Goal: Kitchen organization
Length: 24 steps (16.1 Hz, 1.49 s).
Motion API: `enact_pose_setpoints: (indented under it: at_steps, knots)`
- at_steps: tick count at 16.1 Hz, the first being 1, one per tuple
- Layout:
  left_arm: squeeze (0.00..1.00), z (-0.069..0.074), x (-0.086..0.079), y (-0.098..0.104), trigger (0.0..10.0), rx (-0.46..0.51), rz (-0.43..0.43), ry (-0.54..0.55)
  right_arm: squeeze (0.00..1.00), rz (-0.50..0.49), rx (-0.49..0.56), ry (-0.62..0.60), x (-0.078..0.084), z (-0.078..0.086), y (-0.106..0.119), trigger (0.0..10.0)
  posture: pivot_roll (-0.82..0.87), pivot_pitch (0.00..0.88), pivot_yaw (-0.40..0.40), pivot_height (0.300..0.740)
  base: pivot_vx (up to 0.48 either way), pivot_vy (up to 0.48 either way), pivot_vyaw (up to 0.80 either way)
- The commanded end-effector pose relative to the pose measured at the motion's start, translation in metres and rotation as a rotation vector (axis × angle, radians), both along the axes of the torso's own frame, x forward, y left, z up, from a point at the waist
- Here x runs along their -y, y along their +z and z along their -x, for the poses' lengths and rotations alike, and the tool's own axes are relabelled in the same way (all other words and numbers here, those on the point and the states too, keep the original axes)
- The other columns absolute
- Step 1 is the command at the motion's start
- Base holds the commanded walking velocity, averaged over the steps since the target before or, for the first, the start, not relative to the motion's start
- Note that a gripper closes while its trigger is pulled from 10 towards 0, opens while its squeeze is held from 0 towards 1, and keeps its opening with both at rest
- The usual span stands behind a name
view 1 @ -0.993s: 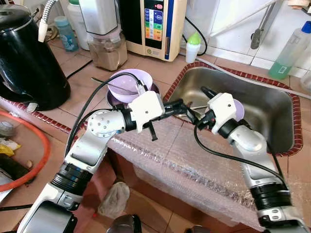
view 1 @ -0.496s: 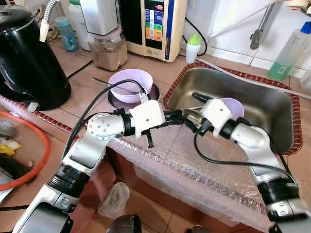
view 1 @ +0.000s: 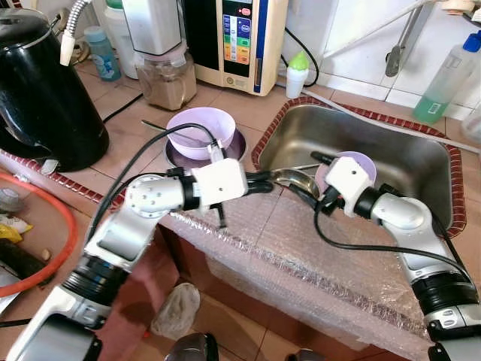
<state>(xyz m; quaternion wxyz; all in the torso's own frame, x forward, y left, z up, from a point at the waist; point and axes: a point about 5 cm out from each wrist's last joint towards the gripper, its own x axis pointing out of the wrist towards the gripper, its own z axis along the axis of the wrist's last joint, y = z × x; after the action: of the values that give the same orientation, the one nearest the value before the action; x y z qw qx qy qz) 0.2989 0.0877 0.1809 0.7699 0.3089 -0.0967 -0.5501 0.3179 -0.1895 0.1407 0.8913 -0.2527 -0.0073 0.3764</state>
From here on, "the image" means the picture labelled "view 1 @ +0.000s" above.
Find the stainless steel bowl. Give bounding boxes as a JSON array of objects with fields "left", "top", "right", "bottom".
[{"left": 272, "top": 167, "right": 321, "bottom": 202}]

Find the round steel plate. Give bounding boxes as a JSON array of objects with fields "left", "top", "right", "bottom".
[{"left": 164, "top": 128, "right": 247, "bottom": 170}]

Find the clear bubble wrap sheet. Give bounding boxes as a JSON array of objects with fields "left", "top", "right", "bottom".
[{"left": 162, "top": 192, "right": 452, "bottom": 359}]

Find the white bottle green cap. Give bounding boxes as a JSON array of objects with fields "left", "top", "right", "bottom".
[{"left": 286, "top": 51, "right": 310, "bottom": 99}]

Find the stainless steel sink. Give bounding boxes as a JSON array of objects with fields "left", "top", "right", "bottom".
[{"left": 252, "top": 98, "right": 467, "bottom": 238}]

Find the thin metal spoon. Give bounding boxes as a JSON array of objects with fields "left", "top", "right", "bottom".
[{"left": 141, "top": 120, "right": 198, "bottom": 141}]

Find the clear bottle green dish soap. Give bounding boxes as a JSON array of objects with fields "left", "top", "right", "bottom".
[{"left": 412, "top": 32, "right": 481, "bottom": 125}]

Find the cream water ionizer machine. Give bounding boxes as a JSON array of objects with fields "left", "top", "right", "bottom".
[{"left": 183, "top": 0, "right": 289, "bottom": 97}]

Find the crumpled grey plastic bag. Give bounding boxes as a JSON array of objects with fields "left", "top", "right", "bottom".
[{"left": 150, "top": 282, "right": 202, "bottom": 339}]

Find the clear plastic container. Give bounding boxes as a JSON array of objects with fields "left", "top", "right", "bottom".
[{"left": 462, "top": 105, "right": 481, "bottom": 144}]

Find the robot black right foot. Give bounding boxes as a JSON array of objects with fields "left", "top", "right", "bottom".
[{"left": 293, "top": 347, "right": 325, "bottom": 361}]

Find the grey appliance with brown jar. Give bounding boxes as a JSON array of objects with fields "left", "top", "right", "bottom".
[{"left": 120, "top": 0, "right": 198, "bottom": 111}]

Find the orange plastic basin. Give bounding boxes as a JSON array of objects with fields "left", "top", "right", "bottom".
[{"left": 0, "top": 171, "right": 78, "bottom": 298}]

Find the small teal plastic bottle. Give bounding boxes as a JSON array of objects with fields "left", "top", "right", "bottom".
[{"left": 84, "top": 26, "right": 122, "bottom": 82}]

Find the tall white plastic bottle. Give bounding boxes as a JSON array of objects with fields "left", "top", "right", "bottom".
[{"left": 104, "top": 0, "right": 141, "bottom": 80}]

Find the black electric kettle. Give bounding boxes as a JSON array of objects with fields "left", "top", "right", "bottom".
[{"left": 0, "top": 9, "right": 110, "bottom": 172}]

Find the yellow wrapper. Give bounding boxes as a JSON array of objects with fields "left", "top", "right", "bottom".
[{"left": 0, "top": 214, "right": 33, "bottom": 244}]

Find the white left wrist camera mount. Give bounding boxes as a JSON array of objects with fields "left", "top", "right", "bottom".
[{"left": 192, "top": 158, "right": 249, "bottom": 208}]

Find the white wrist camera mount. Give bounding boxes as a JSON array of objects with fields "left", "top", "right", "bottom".
[
  {"left": 192, "top": 158, "right": 249, "bottom": 208},
  {"left": 325, "top": 156, "right": 375, "bottom": 208}
]

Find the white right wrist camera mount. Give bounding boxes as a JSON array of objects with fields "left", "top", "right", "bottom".
[{"left": 325, "top": 156, "right": 375, "bottom": 208}]

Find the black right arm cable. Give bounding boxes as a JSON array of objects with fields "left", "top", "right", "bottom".
[{"left": 314, "top": 199, "right": 471, "bottom": 276}]

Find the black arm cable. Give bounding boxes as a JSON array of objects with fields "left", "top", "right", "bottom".
[
  {"left": 89, "top": 123, "right": 220, "bottom": 241},
  {"left": 314, "top": 199, "right": 471, "bottom": 276}
]

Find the black power cable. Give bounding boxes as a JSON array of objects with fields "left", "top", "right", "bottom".
[{"left": 284, "top": 26, "right": 320, "bottom": 88}]

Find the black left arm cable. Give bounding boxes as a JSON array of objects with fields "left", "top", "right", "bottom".
[{"left": 89, "top": 123, "right": 220, "bottom": 241}]

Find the white faucet hose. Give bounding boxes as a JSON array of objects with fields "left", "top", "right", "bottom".
[{"left": 323, "top": 0, "right": 481, "bottom": 61}]

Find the flexible metal hose cream nozzle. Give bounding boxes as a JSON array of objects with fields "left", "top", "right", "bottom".
[{"left": 59, "top": 0, "right": 95, "bottom": 67}]

